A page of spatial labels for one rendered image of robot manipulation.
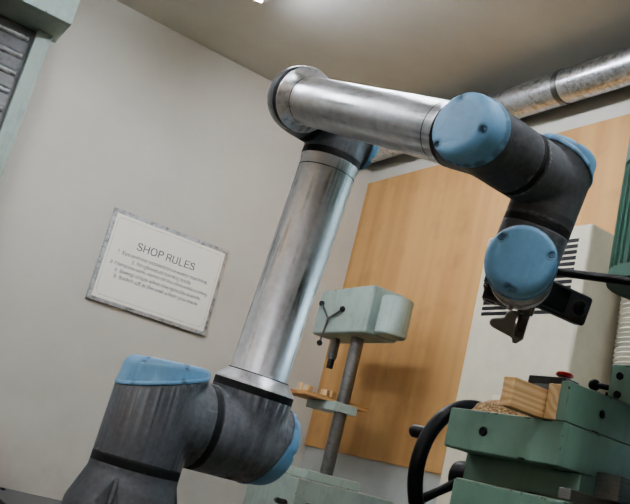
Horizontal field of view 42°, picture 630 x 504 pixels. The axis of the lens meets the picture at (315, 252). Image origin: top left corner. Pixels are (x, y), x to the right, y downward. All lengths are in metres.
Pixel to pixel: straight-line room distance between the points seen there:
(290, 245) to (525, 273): 0.54
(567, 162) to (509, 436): 0.39
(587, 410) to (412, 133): 0.45
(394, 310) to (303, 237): 2.03
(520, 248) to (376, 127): 0.28
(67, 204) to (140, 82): 0.73
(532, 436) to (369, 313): 2.43
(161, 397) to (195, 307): 2.83
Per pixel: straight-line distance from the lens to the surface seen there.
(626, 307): 2.96
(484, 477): 1.30
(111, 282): 4.01
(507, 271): 1.07
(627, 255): 1.40
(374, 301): 3.58
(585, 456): 1.20
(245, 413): 1.43
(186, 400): 1.36
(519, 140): 1.03
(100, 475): 1.36
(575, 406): 1.18
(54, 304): 3.95
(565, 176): 1.09
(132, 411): 1.35
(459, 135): 1.01
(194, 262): 4.17
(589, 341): 2.96
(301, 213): 1.49
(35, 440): 3.96
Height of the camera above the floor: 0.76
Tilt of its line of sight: 14 degrees up
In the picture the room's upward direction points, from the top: 14 degrees clockwise
